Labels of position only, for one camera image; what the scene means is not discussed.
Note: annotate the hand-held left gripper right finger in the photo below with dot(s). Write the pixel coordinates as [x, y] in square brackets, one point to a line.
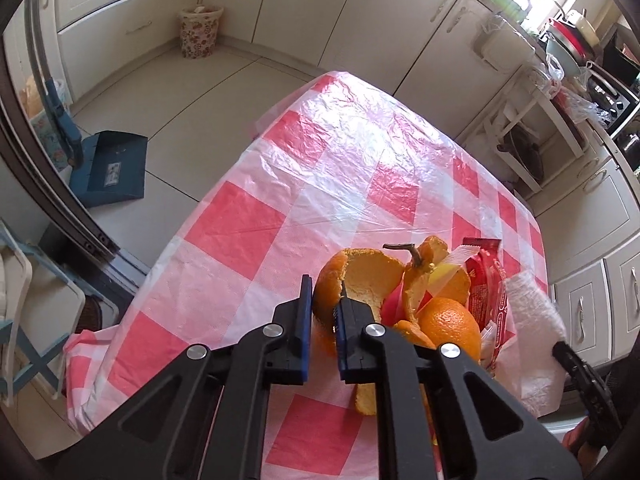
[341, 342]

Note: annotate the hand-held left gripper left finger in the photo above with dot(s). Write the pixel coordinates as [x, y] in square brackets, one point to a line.
[302, 332]

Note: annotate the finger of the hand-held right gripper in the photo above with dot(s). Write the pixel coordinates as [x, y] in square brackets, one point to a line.
[570, 357]

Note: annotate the large curled orange peel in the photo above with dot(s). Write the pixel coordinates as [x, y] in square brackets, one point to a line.
[372, 277]

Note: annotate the person's right hand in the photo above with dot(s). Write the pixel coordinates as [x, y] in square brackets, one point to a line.
[575, 437]

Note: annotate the white crumpled tissue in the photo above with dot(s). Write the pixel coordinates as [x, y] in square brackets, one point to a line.
[532, 330]

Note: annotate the small orange peel piece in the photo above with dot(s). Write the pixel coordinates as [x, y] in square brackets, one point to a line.
[411, 331]

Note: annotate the orange peel with stem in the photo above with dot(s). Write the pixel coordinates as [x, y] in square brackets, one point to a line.
[415, 280]

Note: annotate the cream drawer cabinet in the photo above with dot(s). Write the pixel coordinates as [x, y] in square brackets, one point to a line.
[590, 260]

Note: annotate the red snack wrapper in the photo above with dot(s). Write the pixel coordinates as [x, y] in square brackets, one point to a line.
[487, 285]

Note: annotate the whole orange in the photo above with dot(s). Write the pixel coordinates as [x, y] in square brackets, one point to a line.
[450, 325]

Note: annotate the yellow and white wrapper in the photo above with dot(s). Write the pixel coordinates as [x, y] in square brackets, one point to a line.
[442, 272]

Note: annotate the red checkered plastic tablecloth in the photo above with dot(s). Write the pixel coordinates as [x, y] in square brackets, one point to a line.
[320, 160]

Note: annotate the dark frying pan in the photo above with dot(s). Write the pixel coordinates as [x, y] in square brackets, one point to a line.
[525, 152]

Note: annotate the white corner shelf rack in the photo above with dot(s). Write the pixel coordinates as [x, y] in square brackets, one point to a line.
[545, 110]

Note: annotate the blue dustpan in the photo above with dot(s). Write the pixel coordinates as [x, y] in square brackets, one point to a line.
[112, 167]

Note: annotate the clear plastic bag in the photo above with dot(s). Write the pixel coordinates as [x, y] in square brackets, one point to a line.
[575, 100]

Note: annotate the white folding chair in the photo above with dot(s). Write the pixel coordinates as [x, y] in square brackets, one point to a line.
[35, 310]

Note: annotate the black stove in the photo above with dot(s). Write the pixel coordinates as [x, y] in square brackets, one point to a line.
[617, 90]

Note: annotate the floral waste bin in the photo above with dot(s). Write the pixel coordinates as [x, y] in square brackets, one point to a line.
[200, 32]

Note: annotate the white box on cabinet door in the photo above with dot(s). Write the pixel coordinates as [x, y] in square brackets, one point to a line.
[502, 45]

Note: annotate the red and white bowl stack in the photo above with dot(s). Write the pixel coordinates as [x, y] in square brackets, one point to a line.
[570, 37]

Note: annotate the cream base cabinets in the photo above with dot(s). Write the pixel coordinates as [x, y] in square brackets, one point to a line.
[350, 15]

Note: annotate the green pot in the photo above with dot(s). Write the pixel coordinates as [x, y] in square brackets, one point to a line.
[505, 0]

